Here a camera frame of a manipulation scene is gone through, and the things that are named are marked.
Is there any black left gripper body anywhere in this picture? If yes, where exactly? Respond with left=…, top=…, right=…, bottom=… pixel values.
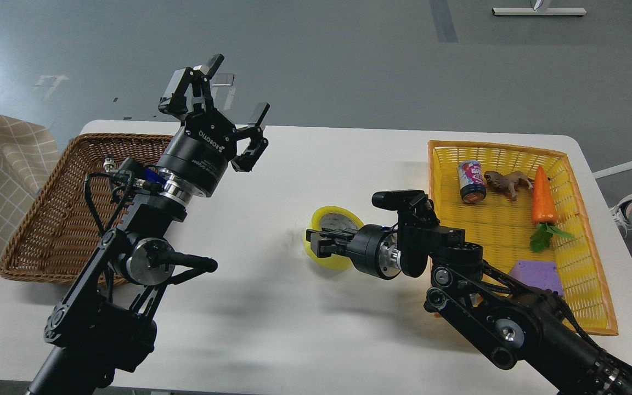
left=156, top=112, right=238, bottom=197

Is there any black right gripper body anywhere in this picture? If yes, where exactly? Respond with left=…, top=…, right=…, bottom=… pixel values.
left=346, top=224, right=399, bottom=280

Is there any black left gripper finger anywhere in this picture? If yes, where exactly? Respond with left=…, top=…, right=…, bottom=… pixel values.
left=231, top=102, right=270, bottom=172
left=157, top=53, right=225, bottom=122

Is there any yellow tape roll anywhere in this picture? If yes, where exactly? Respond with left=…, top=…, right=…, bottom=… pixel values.
left=302, top=206, right=364, bottom=272

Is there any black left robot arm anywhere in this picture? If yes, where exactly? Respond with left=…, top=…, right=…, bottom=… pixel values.
left=26, top=53, right=270, bottom=394

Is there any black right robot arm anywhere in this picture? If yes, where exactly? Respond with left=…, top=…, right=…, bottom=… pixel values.
left=305, top=190, right=632, bottom=394

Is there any small soda can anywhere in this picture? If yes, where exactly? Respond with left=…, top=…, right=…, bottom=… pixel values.
left=457, top=160, right=487, bottom=204

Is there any brown toy animal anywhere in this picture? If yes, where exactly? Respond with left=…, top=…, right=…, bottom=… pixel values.
left=483, top=171, right=534, bottom=202

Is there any yellow plastic basket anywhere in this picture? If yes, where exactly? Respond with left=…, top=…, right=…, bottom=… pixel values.
left=428, top=140, right=618, bottom=336

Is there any brown wicker basket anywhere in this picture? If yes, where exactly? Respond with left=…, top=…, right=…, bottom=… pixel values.
left=0, top=133, right=171, bottom=285

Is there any purple foam cube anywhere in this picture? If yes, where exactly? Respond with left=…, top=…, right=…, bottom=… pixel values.
left=507, top=259, right=565, bottom=297

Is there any toy carrot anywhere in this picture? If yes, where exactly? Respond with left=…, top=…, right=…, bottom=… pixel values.
left=529, top=165, right=574, bottom=253

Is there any white sneaker foot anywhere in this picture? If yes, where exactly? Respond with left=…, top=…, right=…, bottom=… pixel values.
left=610, top=194, right=632, bottom=234

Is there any white furniture base bar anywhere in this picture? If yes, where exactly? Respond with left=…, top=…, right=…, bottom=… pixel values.
left=492, top=7, right=588, bottom=17

